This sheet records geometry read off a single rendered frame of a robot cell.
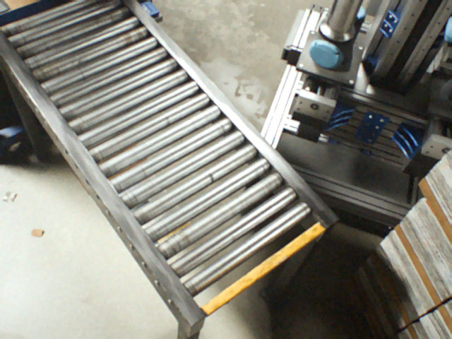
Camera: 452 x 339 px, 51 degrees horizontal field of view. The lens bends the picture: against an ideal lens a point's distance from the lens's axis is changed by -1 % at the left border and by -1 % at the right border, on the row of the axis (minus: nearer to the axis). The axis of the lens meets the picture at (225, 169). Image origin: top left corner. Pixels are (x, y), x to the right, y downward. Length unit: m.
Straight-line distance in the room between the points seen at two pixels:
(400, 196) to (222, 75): 1.22
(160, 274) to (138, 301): 0.82
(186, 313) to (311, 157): 1.24
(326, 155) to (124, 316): 1.18
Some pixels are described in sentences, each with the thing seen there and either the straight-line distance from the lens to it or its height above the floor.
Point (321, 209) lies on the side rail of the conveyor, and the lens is 1.49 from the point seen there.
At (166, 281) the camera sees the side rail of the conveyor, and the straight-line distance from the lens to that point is 1.33.
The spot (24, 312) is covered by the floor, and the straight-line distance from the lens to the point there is 2.21.
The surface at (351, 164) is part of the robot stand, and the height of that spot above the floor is 0.21.
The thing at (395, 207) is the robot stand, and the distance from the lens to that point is 2.30.
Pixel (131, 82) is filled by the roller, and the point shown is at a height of 0.80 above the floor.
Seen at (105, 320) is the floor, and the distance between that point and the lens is 2.14.
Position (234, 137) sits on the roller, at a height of 0.80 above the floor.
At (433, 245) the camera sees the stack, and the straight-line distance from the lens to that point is 1.63.
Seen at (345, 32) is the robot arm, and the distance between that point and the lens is 1.58.
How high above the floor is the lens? 2.05
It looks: 57 degrees down
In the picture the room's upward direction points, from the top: 11 degrees clockwise
